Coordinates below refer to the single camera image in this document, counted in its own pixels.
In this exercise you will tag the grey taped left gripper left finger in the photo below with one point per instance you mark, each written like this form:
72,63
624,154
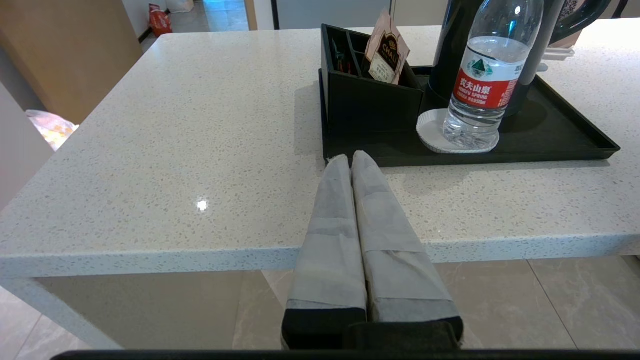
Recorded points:
327,250

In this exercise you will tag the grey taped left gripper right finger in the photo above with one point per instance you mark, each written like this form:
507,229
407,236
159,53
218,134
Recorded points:
395,265

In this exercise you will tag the clear red-label water bottle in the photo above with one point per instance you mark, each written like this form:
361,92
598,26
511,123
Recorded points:
482,90

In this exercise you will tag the black electric kettle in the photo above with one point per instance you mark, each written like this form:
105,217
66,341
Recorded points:
450,50

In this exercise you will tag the beige tea bag sachet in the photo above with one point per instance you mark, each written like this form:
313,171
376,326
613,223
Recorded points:
386,50

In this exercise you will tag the white round paper coaster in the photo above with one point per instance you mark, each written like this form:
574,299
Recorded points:
430,132

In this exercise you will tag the black divided organizer box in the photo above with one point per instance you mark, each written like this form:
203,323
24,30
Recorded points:
370,107

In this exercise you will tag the small red sachet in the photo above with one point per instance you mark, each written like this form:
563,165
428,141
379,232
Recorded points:
341,62

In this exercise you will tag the black rectangular serving tray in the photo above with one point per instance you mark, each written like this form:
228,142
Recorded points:
550,135

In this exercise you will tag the acrylic QR code sign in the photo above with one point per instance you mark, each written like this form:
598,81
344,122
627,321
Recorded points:
565,42

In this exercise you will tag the red bag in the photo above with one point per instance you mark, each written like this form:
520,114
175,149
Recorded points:
160,21

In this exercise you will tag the white and yellow plastic bag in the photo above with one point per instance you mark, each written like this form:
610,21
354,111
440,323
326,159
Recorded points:
52,129

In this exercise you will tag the brown wooden door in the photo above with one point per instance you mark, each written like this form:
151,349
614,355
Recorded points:
70,50

